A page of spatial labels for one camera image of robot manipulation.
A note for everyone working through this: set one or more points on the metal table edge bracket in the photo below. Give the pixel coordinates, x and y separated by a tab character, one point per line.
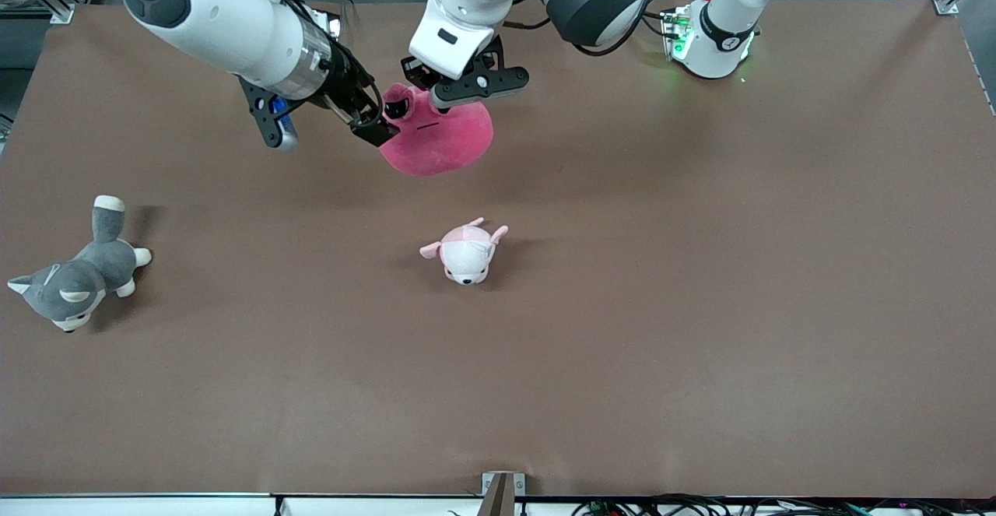
498	496

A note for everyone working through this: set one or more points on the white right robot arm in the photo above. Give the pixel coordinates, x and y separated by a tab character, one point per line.
218	18

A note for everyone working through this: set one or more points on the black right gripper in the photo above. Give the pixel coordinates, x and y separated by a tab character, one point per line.
345	82

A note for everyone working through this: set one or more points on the white table edge rail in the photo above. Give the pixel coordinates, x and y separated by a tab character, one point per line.
156	507

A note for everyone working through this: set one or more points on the grey white husky plush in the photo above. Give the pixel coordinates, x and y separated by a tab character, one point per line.
78	279

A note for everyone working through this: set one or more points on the left base connector box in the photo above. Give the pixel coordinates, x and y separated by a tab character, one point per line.
678	33

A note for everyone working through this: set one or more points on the base connector box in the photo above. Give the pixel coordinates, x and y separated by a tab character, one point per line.
333	24
678	33

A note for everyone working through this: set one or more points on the white pink puppy plush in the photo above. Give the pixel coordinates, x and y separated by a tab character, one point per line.
467	255

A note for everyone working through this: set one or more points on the pink round plush toy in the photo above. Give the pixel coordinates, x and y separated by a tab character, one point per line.
443	142

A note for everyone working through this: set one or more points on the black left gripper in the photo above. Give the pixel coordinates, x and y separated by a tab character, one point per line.
417	75

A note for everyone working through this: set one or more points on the right base connector box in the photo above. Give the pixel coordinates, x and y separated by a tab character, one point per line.
333	24

